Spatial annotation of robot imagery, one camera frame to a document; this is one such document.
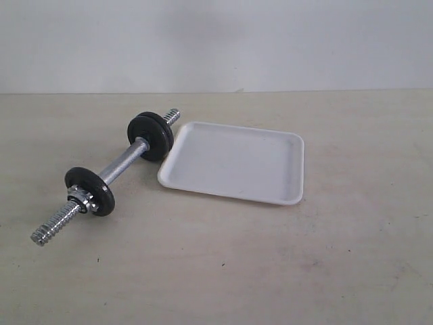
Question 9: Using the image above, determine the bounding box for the black plate without collar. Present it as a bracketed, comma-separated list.
[127, 117, 169, 162]

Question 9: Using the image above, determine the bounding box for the chrome threaded dumbbell bar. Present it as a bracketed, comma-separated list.
[30, 108, 181, 246]

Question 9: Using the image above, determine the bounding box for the chrome star collar nut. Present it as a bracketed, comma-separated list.
[68, 185, 98, 214]

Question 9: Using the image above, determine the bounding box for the black weight plate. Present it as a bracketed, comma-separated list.
[136, 111, 174, 152]

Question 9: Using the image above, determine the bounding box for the white rectangular plastic tray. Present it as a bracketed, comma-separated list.
[158, 121, 304, 206]

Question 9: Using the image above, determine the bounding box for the black plate with collar nut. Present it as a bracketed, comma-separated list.
[64, 167, 116, 217]

